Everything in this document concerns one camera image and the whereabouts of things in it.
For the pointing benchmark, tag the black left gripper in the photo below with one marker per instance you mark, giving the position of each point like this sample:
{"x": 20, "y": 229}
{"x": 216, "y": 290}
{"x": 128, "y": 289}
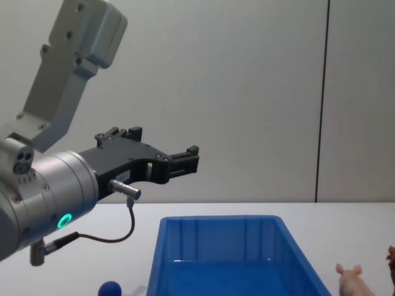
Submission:
{"x": 123, "y": 154}

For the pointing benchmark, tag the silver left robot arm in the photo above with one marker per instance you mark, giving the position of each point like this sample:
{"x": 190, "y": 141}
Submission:
{"x": 52, "y": 182}

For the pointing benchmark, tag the blue plastic bin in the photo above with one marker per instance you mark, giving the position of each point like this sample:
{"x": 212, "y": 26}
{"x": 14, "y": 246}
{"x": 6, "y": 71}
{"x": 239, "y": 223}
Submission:
{"x": 228, "y": 262}

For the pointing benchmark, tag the blue ball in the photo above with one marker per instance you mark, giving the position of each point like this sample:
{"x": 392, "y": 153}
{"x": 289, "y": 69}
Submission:
{"x": 110, "y": 289}

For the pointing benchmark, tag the pink toy pig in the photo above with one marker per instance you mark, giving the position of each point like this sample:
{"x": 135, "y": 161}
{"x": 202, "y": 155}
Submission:
{"x": 353, "y": 282}

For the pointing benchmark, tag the brown toy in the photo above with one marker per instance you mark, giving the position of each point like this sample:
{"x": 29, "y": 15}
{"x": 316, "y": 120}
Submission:
{"x": 392, "y": 265}

